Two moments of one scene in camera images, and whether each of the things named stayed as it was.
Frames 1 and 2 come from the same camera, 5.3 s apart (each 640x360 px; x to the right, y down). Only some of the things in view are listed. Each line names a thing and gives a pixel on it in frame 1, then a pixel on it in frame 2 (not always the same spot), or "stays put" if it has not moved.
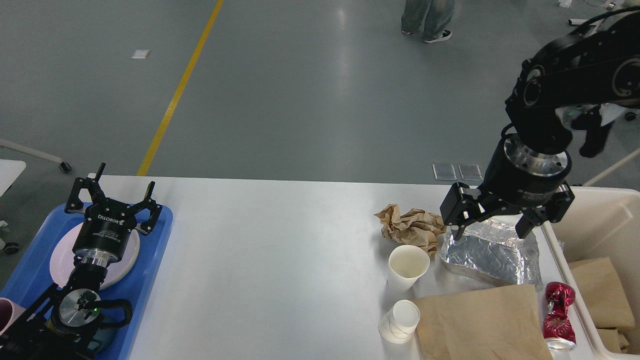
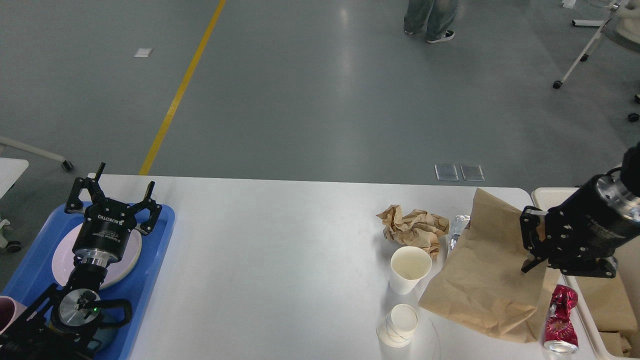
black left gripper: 103,238 stays put
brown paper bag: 502,323 -> 481,284
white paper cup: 406,263 stays put
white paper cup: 399,324 stays put
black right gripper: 516,177 -> 584,230
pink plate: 63,259 stays put
